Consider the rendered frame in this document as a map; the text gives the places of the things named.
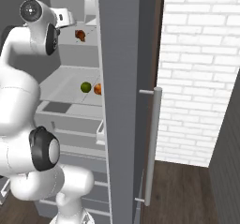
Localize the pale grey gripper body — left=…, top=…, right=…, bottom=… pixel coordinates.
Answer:
left=57, top=9, right=78, bottom=29

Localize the brown chicken drumstick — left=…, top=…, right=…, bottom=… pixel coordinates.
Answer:
left=93, top=82, right=103, bottom=97
left=74, top=29, right=86, bottom=43

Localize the green lime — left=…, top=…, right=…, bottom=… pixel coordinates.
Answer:
left=80, top=82, right=93, bottom=94

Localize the pale fridge shelf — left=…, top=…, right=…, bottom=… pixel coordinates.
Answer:
left=38, top=65, right=104, bottom=107
left=57, top=21, right=100, bottom=47

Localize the white carton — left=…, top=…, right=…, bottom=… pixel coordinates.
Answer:
left=82, top=0, right=98, bottom=26

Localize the grey fridge body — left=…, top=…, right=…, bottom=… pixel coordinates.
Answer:
left=33, top=0, right=113, bottom=224

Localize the pale fridge drawer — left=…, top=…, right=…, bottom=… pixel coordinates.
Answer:
left=33, top=100, right=106, bottom=147

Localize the grey fridge door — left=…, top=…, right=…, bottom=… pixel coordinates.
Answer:
left=93, top=0, right=159, bottom=224

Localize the white door bin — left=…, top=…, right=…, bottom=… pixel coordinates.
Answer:
left=96, top=118, right=106, bottom=146

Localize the dark grey cabinet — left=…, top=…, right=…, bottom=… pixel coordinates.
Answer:
left=208, top=74, right=240, bottom=224

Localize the silver fridge door handle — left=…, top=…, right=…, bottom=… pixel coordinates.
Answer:
left=134, top=86, right=163, bottom=207

